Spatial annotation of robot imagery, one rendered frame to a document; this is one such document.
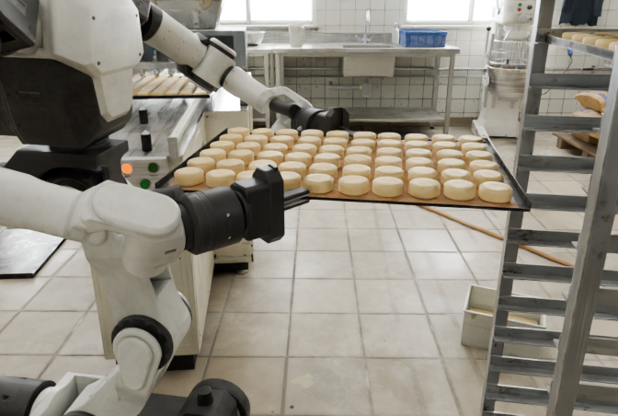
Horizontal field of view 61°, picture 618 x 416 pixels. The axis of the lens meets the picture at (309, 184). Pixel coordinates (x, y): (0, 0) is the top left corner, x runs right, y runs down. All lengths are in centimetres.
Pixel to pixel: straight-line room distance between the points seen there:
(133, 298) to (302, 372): 98
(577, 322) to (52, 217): 76
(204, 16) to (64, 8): 140
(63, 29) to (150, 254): 46
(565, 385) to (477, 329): 126
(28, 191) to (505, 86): 458
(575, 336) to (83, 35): 94
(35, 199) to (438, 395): 158
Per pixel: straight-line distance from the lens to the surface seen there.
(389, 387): 201
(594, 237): 85
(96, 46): 103
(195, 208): 72
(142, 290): 121
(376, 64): 501
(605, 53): 90
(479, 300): 238
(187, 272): 185
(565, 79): 124
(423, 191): 84
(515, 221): 131
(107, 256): 117
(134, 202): 70
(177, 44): 137
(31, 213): 73
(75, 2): 102
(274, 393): 197
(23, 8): 96
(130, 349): 124
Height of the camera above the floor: 130
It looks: 20 degrees down
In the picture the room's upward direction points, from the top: straight up
